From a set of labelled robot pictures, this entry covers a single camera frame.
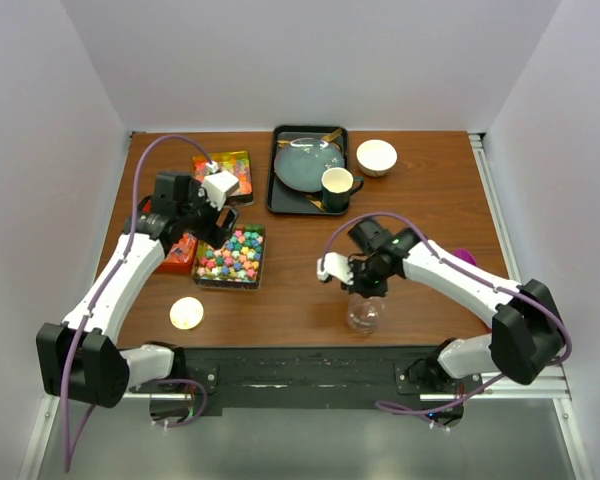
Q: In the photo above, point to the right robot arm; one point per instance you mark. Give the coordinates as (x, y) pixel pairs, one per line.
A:
(526, 333)

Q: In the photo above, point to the blue-grey ceramic plate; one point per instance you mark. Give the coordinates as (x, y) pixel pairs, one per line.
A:
(301, 164)

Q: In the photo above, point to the gummy candy tin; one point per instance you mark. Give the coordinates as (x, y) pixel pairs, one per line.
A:
(236, 162)

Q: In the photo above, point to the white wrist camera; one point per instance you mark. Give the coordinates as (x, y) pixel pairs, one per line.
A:
(334, 266)
(219, 185)

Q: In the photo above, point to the white ceramic bowl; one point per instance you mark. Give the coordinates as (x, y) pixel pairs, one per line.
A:
(376, 157)

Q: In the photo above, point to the orange plastic candy box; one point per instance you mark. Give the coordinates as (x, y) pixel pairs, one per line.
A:
(180, 259)

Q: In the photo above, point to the star candy tin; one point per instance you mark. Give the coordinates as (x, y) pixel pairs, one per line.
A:
(237, 265)

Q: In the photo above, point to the gold spoon on tray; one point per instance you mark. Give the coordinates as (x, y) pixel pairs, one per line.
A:
(330, 137)

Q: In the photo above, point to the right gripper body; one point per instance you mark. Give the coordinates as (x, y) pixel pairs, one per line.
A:
(366, 274)

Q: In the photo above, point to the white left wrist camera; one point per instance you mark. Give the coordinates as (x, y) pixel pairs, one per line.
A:
(219, 185)

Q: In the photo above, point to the clear glass jar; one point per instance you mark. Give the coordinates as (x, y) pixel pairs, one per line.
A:
(365, 314)

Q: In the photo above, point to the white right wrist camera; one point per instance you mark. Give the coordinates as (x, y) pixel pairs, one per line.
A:
(334, 266)

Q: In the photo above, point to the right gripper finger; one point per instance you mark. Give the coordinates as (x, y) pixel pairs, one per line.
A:
(379, 290)
(348, 287)

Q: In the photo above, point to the dark green mug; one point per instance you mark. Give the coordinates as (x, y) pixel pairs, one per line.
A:
(338, 186)

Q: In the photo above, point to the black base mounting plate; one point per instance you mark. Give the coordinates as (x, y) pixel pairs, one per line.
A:
(316, 378)

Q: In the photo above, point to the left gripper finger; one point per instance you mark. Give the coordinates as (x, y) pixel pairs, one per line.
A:
(225, 230)
(211, 238)

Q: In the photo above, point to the black serving tray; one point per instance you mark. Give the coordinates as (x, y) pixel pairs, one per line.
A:
(282, 200)

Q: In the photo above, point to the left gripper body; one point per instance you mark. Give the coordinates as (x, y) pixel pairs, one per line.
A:
(199, 214)

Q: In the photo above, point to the purple plastic scoop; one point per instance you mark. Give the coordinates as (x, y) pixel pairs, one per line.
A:
(466, 256)

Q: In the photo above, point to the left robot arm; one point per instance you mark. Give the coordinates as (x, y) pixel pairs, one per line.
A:
(79, 358)

